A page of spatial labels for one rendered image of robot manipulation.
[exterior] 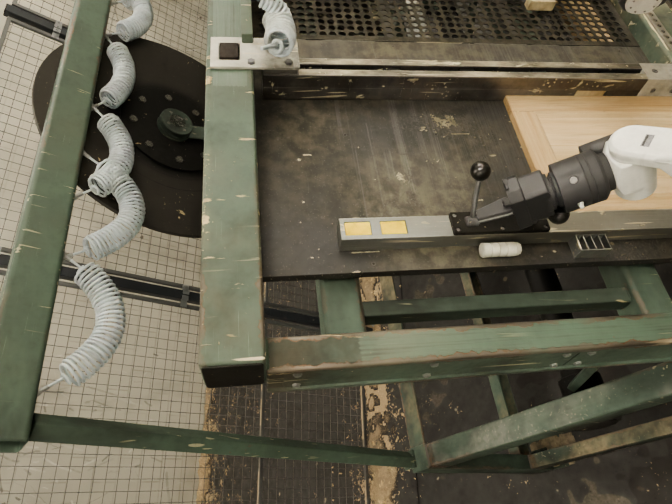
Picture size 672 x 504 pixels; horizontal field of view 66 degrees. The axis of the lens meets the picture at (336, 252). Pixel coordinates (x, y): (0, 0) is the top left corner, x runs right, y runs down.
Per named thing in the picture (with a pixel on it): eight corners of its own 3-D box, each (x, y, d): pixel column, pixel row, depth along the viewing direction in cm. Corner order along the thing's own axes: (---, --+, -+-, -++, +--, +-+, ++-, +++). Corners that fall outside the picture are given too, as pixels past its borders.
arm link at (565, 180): (513, 210, 84) (590, 183, 80) (496, 165, 89) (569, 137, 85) (525, 245, 94) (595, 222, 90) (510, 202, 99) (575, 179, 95)
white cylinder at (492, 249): (480, 260, 103) (518, 258, 105) (485, 252, 101) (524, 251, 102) (476, 248, 105) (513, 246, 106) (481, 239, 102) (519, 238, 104)
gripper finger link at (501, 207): (474, 210, 94) (508, 197, 92) (479, 224, 93) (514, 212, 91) (472, 205, 93) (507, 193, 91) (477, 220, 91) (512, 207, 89)
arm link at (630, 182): (594, 221, 89) (667, 197, 85) (587, 181, 82) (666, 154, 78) (572, 175, 96) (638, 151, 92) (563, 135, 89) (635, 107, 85)
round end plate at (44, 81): (292, 255, 167) (6, 178, 123) (282, 264, 171) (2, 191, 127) (278, 87, 209) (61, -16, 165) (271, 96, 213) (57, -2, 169)
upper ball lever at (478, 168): (483, 230, 101) (496, 164, 95) (465, 231, 101) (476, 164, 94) (476, 222, 104) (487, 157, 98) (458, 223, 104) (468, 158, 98)
